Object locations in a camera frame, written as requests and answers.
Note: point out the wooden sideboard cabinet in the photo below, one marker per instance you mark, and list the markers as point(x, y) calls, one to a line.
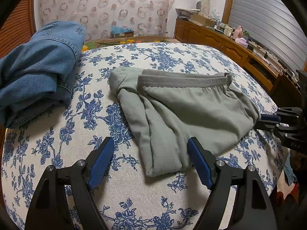
point(271, 79)

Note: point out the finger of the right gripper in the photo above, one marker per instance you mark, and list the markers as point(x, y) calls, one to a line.
point(268, 117)
point(266, 126)

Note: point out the pink tissue pack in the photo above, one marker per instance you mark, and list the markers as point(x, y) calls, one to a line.
point(241, 41)

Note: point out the circle patterned curtain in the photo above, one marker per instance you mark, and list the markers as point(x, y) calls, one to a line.
point(143, 17)

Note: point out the pink bottle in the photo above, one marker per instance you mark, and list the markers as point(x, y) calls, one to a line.
point(238, 33)

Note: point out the cardboard box with blue bag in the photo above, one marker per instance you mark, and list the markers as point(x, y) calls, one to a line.
point(118, 32)

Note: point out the colourful flower blanket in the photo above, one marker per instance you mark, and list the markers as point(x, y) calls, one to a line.
point(94, 44)

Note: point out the grey window blind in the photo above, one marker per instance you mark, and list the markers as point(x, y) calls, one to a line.
point(273, 25)

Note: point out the cardboard box on sideboard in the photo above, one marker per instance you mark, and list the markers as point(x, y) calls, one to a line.
point(202, 20)

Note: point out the brown louvered wardrobe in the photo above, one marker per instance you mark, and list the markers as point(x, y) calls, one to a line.
point(18, 28)

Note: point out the folded blue jeans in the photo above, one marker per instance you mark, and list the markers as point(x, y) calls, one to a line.
point(39, 74)

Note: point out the grey pants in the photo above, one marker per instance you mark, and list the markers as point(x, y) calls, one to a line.
point(165, 109)

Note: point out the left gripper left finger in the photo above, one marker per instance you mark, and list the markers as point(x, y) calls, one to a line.
point(98, 161)

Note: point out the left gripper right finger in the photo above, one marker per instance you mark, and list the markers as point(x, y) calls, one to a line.
point(203, 161)

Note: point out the patterned flat box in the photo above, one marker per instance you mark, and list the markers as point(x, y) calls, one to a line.
point(186, 13)

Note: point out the blue floral white sheet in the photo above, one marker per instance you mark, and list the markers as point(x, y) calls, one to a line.
point(129, 197)

